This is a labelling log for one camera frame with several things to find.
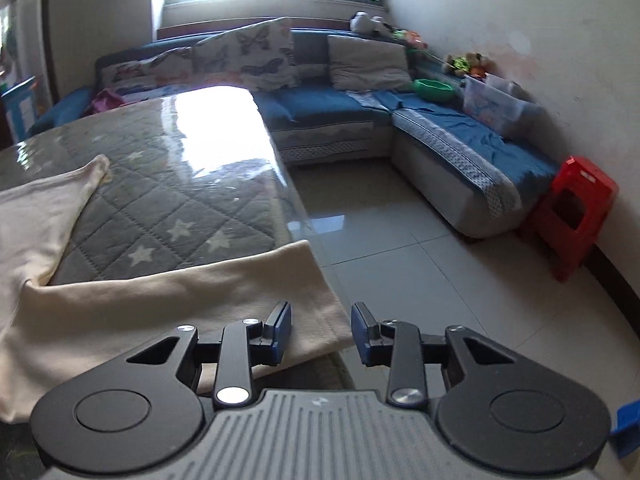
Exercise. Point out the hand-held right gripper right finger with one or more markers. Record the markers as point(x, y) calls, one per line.
point(361, 335)

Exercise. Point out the red plastic stool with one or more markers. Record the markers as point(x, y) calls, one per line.
point(580, 180)

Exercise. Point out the green toy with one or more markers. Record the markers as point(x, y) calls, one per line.
point(407, 37)

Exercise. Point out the large butterfly print cushion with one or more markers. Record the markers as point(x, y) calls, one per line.
point(250, 55)

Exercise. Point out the maroon cloth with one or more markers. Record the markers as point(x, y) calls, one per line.
point(105, 102)

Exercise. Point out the white stuffed toy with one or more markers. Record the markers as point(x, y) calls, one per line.
point(365, 22)

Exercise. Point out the blue sofa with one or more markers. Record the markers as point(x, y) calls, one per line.
point(320, 105)

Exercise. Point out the clear plastic storage box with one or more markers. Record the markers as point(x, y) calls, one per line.
point(495, 105)

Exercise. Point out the green plastic basin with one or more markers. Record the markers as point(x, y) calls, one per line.
point(432, 90)

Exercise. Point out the cream garment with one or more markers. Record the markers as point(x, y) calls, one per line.
point(150, 310)

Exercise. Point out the grey quilted star table cover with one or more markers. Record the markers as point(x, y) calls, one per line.
point(150, 185)

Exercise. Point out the blue plastic object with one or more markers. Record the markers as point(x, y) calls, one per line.
point(627, 430)

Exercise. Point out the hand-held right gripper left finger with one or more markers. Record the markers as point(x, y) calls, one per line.
point(280, 334)

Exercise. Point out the grey cushion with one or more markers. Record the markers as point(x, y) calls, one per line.
point(367, 65)

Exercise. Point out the colourful stuffed toys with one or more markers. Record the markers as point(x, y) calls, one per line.
point(465, 64)

